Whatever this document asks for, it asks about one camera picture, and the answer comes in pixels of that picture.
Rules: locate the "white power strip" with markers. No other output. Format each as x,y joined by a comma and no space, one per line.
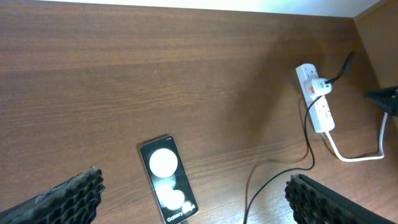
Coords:
319,111

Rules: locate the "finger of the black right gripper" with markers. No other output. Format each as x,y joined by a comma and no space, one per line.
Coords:
385,98

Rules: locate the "black Galaxy flip phone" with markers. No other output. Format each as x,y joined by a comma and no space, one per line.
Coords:
170,184

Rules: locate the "white charger adapter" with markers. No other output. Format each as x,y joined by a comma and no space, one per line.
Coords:
318,87

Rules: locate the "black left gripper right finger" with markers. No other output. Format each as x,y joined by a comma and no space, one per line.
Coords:
312,202

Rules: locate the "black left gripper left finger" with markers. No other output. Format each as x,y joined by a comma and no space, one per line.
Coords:
73,201

